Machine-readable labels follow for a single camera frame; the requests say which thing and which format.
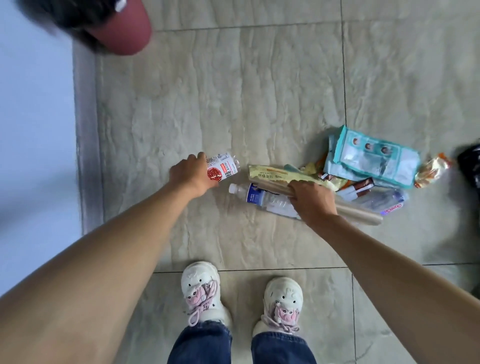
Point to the person's right forearm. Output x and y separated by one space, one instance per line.
393 288

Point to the white pink right shoe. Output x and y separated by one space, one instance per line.
283 303

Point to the brown white wrapper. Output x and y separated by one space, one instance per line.
356 189

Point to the black plastic bag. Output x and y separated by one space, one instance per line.
470 167

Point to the white pink shoe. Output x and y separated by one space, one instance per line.
200 288
283 303

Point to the clear pink-label plastic bottle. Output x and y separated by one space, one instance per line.
386 200

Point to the clear blue-label plastic bottle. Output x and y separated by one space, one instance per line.
262 197

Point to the person's right hand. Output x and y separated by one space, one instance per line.
313 204

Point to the person's left fingers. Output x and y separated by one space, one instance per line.
202 161

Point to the blue jeans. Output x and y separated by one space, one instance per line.
202 347

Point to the orange white snack wrapper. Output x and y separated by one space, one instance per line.
431 170

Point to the teal plastic packet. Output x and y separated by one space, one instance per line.
375 157

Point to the black bin liner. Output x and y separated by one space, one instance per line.
71 13

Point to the person's left hand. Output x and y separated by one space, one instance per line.
189 174

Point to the person's left forearm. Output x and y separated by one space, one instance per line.
97 270

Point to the small white red-label drink bottle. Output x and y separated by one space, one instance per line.
225 169

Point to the white pink left shoe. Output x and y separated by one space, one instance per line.
200 288

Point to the person's right fingers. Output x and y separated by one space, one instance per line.
300 186

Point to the grey baseboard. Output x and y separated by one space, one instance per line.
87 150

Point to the yellow snack packet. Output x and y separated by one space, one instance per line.
277 172

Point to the beige cardboard tube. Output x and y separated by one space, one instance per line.
356 213

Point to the dark red bin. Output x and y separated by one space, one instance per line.
125 32

